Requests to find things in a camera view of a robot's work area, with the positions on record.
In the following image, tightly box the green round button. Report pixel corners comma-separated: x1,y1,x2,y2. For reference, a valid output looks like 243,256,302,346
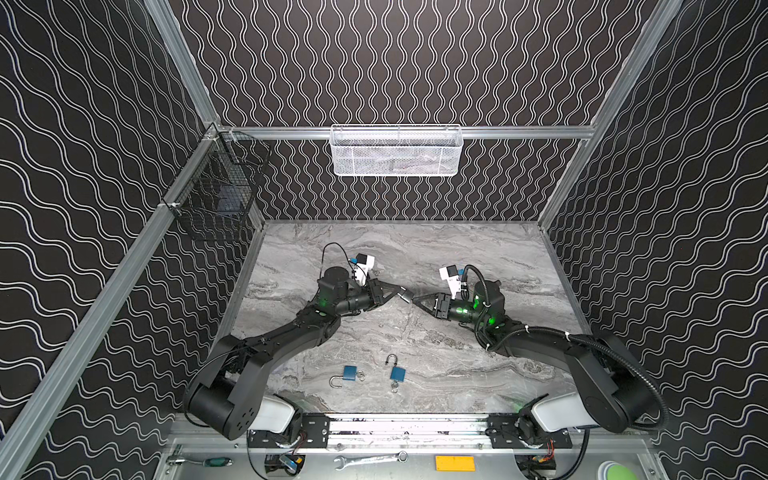
597,461,639,480

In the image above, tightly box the silver open-end wrench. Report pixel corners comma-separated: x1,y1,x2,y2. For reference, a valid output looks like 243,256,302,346
334,451,409,471

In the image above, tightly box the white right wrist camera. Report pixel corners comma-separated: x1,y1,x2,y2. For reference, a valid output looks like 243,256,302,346
439,265,468,300

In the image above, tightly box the blue padlock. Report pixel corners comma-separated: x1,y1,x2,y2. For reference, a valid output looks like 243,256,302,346
385,354,406,393
328,365,366,389

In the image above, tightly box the white wire mesh basket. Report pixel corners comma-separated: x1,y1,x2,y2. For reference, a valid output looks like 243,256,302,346
329,124,464,177

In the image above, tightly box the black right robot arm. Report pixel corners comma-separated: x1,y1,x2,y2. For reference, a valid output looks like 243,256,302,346
410,281,669,442

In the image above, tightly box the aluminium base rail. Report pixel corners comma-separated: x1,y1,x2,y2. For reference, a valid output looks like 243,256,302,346
161,412,655,452

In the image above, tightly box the black wire mesh basket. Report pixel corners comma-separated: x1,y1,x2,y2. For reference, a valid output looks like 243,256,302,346
161,123,263,244

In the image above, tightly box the yellow label plate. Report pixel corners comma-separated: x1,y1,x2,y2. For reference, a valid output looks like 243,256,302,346
435,455,476,473

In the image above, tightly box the blue padlock right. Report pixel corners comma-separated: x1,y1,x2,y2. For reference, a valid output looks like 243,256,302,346
385,354,406,393

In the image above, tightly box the green handled screwdriver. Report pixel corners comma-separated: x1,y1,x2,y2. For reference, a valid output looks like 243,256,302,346
166,456,234,468

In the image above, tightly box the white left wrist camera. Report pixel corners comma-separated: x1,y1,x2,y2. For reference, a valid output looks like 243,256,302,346
350,253,375,286

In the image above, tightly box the blue padlock left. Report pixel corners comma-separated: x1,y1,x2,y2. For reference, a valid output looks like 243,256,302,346
328,365,366,389

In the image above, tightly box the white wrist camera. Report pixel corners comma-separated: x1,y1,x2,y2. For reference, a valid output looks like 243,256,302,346
350,253,375,286
439,265,468,300

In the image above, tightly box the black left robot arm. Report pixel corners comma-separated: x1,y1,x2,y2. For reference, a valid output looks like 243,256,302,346
182,267,414,440

